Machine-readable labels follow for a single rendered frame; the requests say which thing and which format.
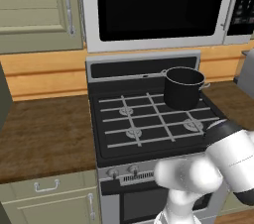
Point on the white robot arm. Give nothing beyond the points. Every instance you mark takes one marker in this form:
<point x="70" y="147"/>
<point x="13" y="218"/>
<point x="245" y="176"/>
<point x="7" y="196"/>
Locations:
<point x="228" y="162"/>

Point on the black and silver stove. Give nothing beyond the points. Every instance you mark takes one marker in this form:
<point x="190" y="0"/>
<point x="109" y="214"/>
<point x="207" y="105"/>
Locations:
<point x="145" y="125"/>

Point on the round silver stove knob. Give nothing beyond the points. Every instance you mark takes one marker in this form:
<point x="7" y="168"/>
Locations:
<point x="134" y="169"/>
<point x="113" y="172"/>

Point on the black cooking pot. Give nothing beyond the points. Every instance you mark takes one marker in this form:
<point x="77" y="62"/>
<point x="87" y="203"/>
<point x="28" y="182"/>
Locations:
<point x="184" y="88"/>

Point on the silver microwave oven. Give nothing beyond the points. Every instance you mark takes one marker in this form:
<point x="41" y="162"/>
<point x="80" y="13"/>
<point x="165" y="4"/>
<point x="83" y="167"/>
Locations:
<point x="165" y="6"/>

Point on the green drawer front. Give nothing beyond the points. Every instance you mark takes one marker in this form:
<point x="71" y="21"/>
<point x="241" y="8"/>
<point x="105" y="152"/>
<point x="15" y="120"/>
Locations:
<point x="49" y="186"/>

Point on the grey appliance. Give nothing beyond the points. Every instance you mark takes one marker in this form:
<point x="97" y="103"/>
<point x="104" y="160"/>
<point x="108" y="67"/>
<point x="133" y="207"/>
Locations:
<point x="246" y="72"/>

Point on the dark grey tall fitting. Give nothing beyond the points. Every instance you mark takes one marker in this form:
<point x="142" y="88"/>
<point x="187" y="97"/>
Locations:
<point x="5" y="97"/>

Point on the green base cupboard door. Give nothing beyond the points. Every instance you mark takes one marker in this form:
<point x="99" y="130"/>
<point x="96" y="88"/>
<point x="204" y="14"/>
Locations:
<point x="49" y="209"/>

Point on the green base cupboard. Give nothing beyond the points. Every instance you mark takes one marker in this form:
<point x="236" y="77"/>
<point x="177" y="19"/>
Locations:
<point x="236" y="206"/>

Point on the green wall cupboard door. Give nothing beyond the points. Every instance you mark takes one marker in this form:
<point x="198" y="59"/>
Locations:
<point x="33" y="10"/>

